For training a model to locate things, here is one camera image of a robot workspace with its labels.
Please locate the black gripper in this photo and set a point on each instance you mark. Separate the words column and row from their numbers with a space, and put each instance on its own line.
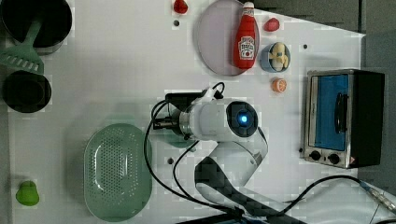
column 171, row 123

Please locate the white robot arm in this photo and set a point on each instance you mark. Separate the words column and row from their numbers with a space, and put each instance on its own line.
column 221, row 176

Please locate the green colander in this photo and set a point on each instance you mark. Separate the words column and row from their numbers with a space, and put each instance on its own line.
column 117, row 183

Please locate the grey round plate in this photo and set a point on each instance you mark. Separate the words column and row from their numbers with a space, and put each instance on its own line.
column 215, row 35

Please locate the red plush ketchup bottle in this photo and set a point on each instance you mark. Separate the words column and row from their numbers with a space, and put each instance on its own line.
column 244, row 47

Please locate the dark red strawberry toy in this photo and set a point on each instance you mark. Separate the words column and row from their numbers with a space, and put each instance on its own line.
column 180, row 7

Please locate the blue bowl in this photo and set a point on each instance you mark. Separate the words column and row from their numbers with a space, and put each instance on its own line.
column 265, row 62

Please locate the orange slice toy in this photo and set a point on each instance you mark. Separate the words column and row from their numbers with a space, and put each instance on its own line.
column 279, row 85

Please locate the yellow plush banana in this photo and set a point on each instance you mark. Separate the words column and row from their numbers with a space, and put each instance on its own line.
column 279, row 58

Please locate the small black pot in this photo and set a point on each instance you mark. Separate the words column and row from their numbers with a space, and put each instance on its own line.
column 26, row 92

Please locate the green pear toy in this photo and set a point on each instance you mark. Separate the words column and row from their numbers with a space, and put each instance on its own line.
column 27, row 194

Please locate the pink red strawberry toy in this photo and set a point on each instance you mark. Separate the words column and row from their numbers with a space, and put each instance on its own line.
column 271, row 25

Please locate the green slotted spatula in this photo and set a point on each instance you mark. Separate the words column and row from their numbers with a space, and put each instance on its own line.
column 24, row 56

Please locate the large black pot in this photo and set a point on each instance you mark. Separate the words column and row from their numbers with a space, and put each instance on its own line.
column 55, row 17

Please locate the silver toaster oven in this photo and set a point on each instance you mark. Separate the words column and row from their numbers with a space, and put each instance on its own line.
column 344, row 118

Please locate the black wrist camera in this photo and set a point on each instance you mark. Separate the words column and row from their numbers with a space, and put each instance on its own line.
column 182, row 100

